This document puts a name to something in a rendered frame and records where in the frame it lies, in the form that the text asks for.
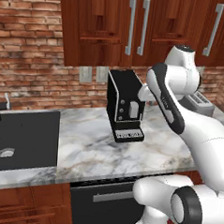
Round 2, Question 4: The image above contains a black sink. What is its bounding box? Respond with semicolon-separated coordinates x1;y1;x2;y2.
0;106;62;177

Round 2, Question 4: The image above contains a grey bar cabinet handle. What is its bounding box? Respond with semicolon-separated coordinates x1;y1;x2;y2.
124;0;138;57
135;0;152;57
202;2;224;59

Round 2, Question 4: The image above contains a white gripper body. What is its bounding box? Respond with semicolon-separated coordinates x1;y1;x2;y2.
136;82;157;103

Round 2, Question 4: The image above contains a grey dishwasher handle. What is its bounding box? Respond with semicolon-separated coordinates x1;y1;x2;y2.
92;187;135;206

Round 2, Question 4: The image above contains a silver toaster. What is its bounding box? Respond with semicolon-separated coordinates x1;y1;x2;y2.
178;89;217;118

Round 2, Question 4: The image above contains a black dishwasher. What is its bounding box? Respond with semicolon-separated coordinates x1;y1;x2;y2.
67;176;149;224

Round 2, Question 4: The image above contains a black coffee machine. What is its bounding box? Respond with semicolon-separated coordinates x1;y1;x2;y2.
103;67;149;145

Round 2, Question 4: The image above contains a dark wood base cabinet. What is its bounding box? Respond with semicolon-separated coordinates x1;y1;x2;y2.
0;178;77;224

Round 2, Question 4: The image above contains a grey wall outlet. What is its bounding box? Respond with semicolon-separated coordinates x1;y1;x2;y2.
95;65;111;84
78;65;93;84

